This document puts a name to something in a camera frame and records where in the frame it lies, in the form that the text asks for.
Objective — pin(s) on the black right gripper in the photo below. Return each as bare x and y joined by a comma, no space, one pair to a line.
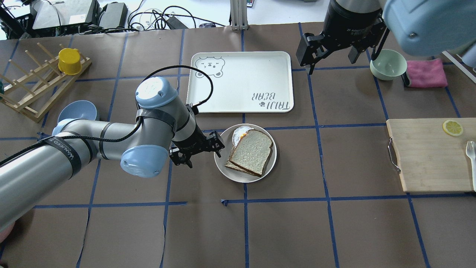
347,26

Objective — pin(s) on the cream bear tray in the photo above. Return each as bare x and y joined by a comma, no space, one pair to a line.
241,82

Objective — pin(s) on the wooden cup rack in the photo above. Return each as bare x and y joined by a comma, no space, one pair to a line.
35,93

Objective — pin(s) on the pink cloth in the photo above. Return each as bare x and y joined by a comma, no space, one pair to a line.
424,74

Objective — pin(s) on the blue bowl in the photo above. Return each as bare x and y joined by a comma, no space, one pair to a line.
82,109

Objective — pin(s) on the lemon slice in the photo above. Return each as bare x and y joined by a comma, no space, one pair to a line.
452,128

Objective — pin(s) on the wooden cutting board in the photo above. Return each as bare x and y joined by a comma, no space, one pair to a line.
430,160

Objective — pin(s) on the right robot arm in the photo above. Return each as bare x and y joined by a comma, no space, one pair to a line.
421,28

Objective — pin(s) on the cream round plate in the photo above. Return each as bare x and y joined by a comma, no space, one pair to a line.
228,150

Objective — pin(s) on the black power adapter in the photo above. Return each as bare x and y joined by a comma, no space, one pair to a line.
113,15

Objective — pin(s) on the white bread slice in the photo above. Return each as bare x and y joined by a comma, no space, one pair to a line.
252,152

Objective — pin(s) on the pink bowl with ice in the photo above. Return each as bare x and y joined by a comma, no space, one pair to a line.
6,232

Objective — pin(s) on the black computer box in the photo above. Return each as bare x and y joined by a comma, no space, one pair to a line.
63,13

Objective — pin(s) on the green bowl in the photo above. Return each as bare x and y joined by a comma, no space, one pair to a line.
389,65

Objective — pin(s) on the bread slice on plate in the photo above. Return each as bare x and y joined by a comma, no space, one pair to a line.
230,165

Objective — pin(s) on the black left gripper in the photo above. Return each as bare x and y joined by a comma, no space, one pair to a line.
187,140

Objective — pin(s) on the aluminium frame post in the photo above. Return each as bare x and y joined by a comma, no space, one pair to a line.
239,15

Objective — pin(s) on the fried egg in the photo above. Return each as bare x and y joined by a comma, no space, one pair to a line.
239,133

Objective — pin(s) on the yellow mug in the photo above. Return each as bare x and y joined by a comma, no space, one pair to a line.
69,61

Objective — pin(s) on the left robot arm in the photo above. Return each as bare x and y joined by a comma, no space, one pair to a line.
165,129

